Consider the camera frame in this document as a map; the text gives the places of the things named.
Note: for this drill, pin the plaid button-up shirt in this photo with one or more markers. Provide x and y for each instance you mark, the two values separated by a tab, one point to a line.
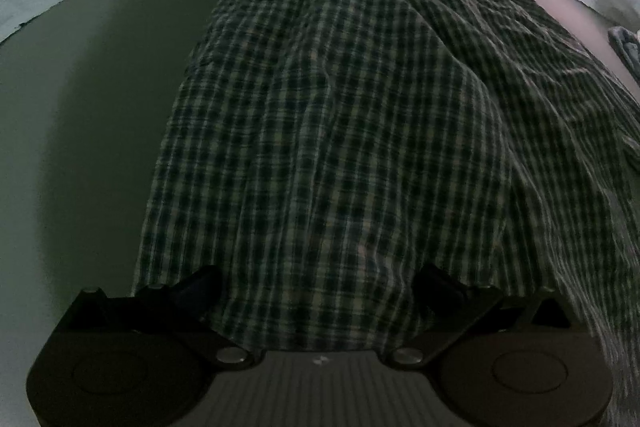
325	132

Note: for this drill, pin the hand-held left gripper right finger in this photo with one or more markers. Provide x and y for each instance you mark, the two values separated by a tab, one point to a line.
432	289

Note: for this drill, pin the light blue cloth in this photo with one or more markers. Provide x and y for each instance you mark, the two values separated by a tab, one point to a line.
627	49

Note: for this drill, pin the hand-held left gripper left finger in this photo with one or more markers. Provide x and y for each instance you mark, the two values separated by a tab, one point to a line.
197	291

